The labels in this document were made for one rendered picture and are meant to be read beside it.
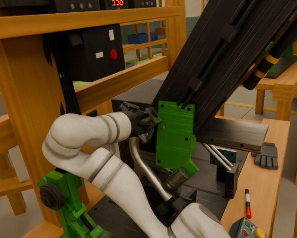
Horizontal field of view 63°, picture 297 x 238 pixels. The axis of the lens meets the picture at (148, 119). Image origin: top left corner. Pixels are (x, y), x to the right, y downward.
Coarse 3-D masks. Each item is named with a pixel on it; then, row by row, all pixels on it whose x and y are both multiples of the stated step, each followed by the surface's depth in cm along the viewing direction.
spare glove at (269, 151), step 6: (264, 144) 112; (270, 144) 111; (264, 150) 107; (270, 150) 107; (276, 150) 106; (258, 156) 103; (264, 156) 103; (270, 156) 103; (276, 156) 102; (258, 162) 100; (264, 162) 99; (270, 162) 99; (276, 162) 98; (270, 168) 97; (276, 168) 97
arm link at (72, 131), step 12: (60, 120) 45; (72, 120) 45; (84, 120) 48; (96, 120) 52; (108, 120) 55; (60, 132) 44; (72, 132) 44; (84, 132) 46; (96, 132) 50; (108, 132) 54; (60, 144) 45; (72, 144) 45; (96, 144) 53
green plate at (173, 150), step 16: (160, 112) 75; (176, 112) 72; (192, 112) 70; (160, 128) 76; (176, 128) 73; (192, 128) 71; (160, 144) 77; (176, 144) 74; (192, 144) 76; (160, 160) 77; (176, 160) 74
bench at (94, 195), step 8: (240, 120) 147; (248, 120) 146; (88, 184) 104; (88, 192) 99; (96, 192) 98; (96, 200) 94; (88, 208) 90; (40, 224) 85; (48, 224) 85; (272, 224) 156; (32, 232) 82; (40, 232) 82; (48, 232) 82; (56, 232) 81; (272, 232) 160
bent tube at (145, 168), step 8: (152, 112) 75; (144, 120) 74; (152, 120) 74; (160, 120) 74; (136, 144) 78; (136, 152) 78; (136, 160) 78; (144, 160) 78; (144, 168) 77; (152, 176) 76; (152, 184) 76; (160, 184) 75; (160, 192) 75; (168, 192) 75
